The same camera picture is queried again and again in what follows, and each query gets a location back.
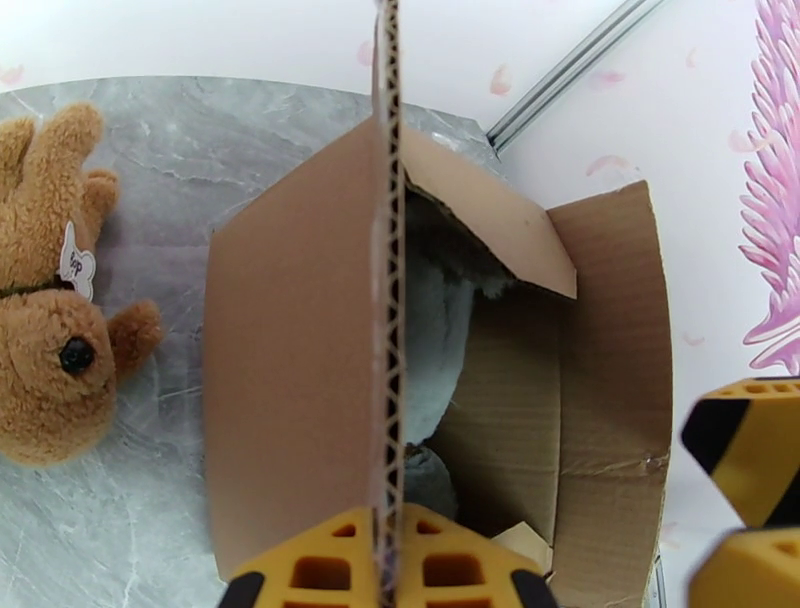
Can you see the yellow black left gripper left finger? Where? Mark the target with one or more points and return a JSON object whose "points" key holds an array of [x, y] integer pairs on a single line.
{"points": [[312, 562]]}

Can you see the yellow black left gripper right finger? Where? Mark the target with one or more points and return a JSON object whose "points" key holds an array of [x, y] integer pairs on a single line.
{"points": [[475, 556]]}

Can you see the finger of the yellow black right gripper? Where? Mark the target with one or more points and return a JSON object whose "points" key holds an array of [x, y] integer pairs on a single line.
{"points": [[750, 575], [756, 450]]}

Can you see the cardboard box with grey plush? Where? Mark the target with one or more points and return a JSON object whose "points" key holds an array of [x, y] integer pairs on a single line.
{"points": [[294, 350]]}

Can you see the brown plush bear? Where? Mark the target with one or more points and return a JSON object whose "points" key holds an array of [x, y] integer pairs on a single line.
{"points": [[44, 375]]}

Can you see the grey plush toy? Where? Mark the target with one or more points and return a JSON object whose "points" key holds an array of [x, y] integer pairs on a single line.
{"points": [[434, 350]]}

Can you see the aluminium corner post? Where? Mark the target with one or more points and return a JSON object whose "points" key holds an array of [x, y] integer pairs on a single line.
{"points": [[569, 69]]}

